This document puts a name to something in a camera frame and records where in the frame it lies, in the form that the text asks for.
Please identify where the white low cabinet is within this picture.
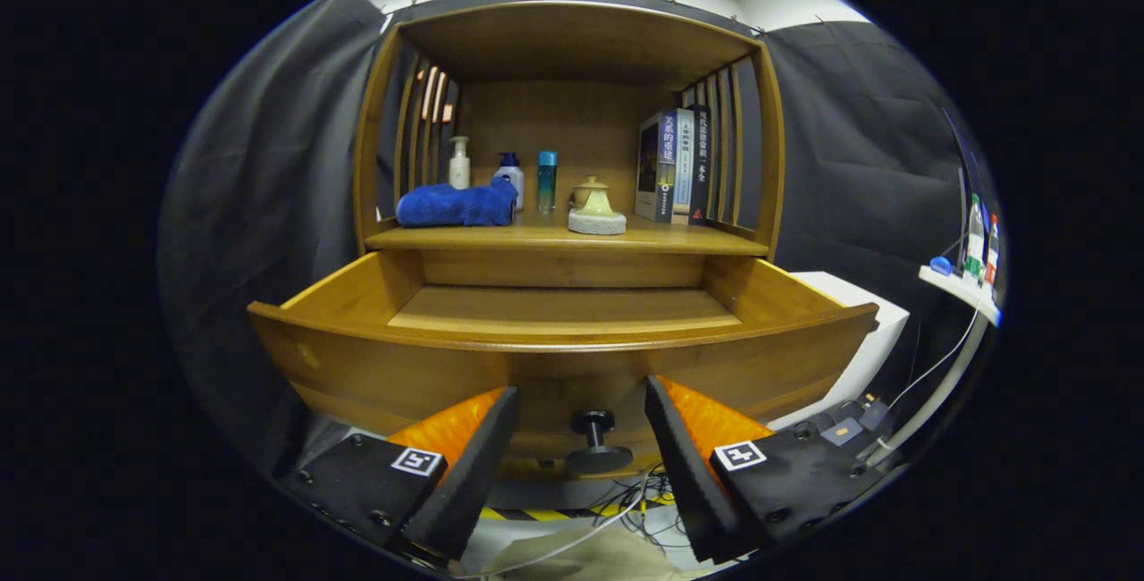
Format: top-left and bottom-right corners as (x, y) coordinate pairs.
(769, 271), (911, 430)

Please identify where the blue towel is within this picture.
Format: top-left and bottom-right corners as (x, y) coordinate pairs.
(396, 176), (519, 228)

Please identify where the black spine book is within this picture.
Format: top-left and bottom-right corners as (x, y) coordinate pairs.
(688, 104), (712, 226)

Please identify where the teal bottle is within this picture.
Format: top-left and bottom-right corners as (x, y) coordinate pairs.
(537, 150), (559, 214)

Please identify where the white cable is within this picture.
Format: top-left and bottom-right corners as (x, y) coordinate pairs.
(478, 472), (655, 578)
(885, 299), (984, 412)

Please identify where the white side table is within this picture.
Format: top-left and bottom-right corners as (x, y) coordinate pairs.
(919, 265), (1002, 466)

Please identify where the green label water bottle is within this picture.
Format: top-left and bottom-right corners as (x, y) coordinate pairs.
(963, 194), (986, 282)

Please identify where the yellow black hazard tape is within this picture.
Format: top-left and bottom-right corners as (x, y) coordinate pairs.
(478, 492), (680, 522)

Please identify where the wooden countertop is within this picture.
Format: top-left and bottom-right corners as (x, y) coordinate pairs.
(365, 206), (770, 257)

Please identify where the blue spine book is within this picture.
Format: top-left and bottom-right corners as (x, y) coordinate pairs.
(635, 111), (677, 224)

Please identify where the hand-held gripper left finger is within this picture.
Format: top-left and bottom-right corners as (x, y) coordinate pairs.
(277, 386), (519, 564)

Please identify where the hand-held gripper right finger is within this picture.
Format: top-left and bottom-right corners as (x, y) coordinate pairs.
(644, 375), (895, 564)

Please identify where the white bottle with blue cap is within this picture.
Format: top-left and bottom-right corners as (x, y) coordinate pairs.
(494, 152), (526, 212)

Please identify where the computer monitor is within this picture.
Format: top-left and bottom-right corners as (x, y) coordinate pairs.
(940, 105), (982, 271)

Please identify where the wooden drawer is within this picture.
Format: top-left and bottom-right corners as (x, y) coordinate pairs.
(248, 250), (879, 477)

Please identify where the white spine book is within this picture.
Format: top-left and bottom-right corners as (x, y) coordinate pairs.
(669, 107), (696, 224)

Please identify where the wooden cabinet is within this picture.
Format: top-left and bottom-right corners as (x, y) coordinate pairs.
(353, 0), (786, 291)

